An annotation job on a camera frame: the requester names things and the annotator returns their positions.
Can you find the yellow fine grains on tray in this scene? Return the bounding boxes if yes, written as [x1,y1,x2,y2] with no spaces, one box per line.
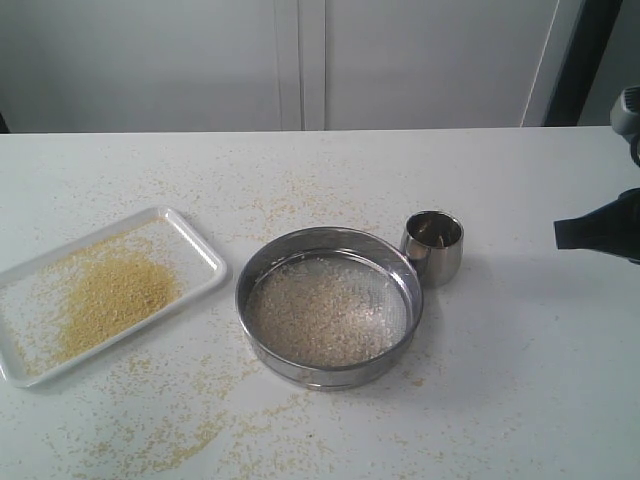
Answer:
[2,220,183,376]

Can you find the round stainless steel sieve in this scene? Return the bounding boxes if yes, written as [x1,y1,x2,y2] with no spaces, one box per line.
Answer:
[235,226,423,390]

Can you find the black vertical post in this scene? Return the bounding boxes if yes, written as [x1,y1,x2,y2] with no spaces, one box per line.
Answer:
[543,0,623,127]

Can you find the white rectangular plastic tray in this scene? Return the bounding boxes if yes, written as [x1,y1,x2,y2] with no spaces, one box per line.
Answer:
[1,207,227,388]

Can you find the stainless steel cup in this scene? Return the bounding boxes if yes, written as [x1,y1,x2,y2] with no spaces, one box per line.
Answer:
[400,210,464,288]

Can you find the pale yellow grain pile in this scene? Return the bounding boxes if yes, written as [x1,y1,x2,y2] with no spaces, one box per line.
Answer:
[247,257,406,367]

